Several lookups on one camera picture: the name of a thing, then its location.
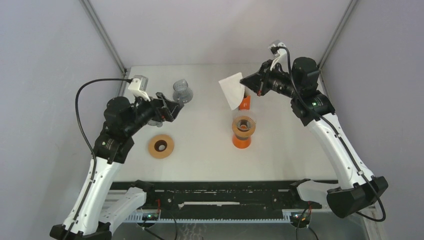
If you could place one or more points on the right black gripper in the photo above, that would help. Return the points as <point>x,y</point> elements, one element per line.
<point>258,82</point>

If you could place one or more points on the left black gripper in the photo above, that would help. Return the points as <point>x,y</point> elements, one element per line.
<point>172,108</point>

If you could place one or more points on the grey glass carafe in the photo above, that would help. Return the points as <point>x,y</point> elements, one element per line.
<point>182,93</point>

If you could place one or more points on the white paper coffee filter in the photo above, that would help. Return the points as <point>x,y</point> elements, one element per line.
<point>233,90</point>

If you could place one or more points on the clear glass dripper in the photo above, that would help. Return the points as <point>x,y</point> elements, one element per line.
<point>244,114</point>

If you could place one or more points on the orange glass carafe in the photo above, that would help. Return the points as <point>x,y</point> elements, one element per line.
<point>241,141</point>

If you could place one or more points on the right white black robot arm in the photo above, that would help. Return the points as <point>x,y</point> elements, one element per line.
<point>357,187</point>

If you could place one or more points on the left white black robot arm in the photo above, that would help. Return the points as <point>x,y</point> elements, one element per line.
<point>87,219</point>

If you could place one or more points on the grey ribbed dripper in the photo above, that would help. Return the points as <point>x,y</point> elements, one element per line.
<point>155,123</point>

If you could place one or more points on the orange coffee filter box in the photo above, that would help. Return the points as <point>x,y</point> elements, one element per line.
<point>245,103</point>

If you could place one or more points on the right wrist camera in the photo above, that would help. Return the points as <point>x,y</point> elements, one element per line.
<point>277,48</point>

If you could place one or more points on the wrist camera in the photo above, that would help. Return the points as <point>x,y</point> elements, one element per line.
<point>277,48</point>
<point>138,86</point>

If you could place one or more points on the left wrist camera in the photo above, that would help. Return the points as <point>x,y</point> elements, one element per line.
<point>138,86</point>

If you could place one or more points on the black mounting base plate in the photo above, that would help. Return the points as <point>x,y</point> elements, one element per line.
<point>211,199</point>

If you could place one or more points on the white cable duct strip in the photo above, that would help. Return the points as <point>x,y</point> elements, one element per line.
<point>150,217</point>

